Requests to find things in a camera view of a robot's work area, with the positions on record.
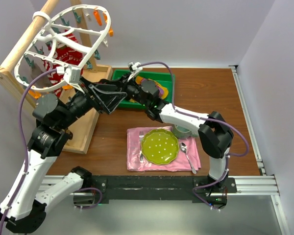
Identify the wooden hanger stand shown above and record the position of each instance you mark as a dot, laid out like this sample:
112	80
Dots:
84	128

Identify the brown white striped sock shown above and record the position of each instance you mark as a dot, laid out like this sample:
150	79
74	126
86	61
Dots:
43	81

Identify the red patterned sock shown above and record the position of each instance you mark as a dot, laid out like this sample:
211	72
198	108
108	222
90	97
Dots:
64	53

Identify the teal ceramic mug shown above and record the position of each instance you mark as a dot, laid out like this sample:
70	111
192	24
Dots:
183	133

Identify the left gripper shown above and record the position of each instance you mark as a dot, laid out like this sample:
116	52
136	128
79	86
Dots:
109	100

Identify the purple yellow striped sock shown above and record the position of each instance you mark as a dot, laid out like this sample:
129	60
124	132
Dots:
163	91

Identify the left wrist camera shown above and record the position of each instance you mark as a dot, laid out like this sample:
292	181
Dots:
71	76

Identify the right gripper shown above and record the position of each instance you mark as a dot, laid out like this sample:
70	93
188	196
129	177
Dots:
120	83

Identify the yellow monster sock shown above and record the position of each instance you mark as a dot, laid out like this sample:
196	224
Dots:
139	80

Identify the silver spoon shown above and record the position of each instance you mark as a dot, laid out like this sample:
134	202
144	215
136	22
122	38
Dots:
184	149

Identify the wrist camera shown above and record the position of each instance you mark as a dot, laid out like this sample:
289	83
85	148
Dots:
71	76
135	69

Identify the green plastic tray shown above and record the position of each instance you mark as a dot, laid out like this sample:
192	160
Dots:
164	79

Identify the green scalloped plate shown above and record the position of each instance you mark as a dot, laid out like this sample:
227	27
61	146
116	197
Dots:
160	147

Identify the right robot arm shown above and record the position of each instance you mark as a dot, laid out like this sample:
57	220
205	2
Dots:
214	133

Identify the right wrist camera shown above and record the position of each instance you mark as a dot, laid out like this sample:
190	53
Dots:
135	69

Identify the silver fork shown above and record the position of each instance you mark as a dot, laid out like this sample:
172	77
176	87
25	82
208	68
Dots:
141	137

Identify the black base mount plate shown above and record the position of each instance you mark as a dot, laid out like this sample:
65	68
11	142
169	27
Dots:
180	188

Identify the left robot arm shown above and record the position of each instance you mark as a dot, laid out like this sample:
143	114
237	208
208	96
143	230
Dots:
24	209

